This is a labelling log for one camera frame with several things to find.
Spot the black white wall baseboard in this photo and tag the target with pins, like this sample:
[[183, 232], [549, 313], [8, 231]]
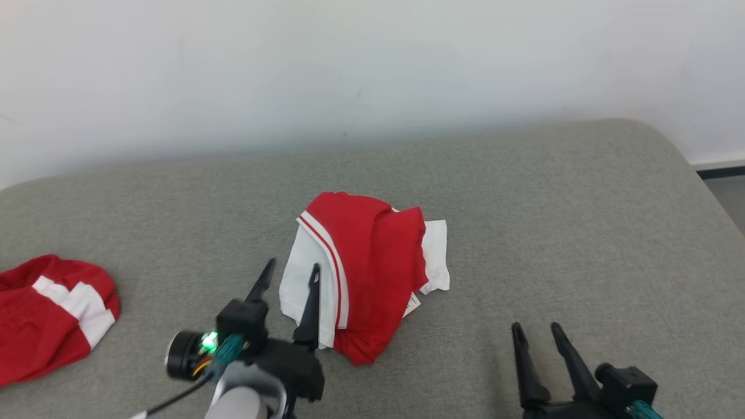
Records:
[[724, 172]]

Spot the red white shorts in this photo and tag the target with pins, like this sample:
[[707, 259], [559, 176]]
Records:
[[35, 326]]

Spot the teal left camera bracket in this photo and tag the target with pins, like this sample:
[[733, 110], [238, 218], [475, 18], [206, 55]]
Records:
[[228, 352]]

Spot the teal right camera bracket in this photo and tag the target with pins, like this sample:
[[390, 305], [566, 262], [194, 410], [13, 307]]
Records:
[[645, 412]]

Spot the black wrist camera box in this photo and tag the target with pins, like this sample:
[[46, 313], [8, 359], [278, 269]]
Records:
[[241, 320], [625, 384]]

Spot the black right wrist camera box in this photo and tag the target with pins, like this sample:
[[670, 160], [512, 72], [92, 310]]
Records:
[[625, 384]]

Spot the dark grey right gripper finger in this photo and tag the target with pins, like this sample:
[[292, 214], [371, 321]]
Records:
[[576, 366], [531, 372]]

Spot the red white t-shirt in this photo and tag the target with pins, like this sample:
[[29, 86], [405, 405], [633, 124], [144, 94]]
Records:
[[372, 273]]

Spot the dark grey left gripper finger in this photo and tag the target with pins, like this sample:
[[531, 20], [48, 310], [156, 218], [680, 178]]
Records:
[[310, 314], [265, 282]]

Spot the teal camera bracket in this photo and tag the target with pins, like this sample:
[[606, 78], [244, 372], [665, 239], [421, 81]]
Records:
[[645, 412], [228, 352]]

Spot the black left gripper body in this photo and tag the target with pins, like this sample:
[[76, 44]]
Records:
[[297, 366]]

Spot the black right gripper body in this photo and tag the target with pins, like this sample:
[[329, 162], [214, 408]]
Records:
[[570, 412]]

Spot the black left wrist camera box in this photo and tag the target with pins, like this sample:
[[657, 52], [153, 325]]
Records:
[[241, 320]]

